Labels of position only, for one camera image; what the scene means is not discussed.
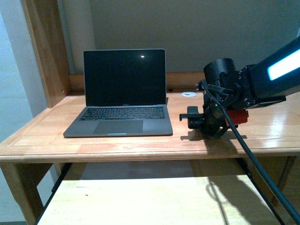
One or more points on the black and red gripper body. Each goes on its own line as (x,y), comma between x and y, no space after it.
(213,122)

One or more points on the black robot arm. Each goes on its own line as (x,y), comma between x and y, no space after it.
(260,85)

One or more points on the wooden sliding keyboard tray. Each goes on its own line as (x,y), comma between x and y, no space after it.
(196,192)

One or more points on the grey open laptop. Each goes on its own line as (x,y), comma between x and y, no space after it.
(125,94)

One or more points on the white desk cable grommet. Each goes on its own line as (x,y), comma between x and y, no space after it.
(189,94)

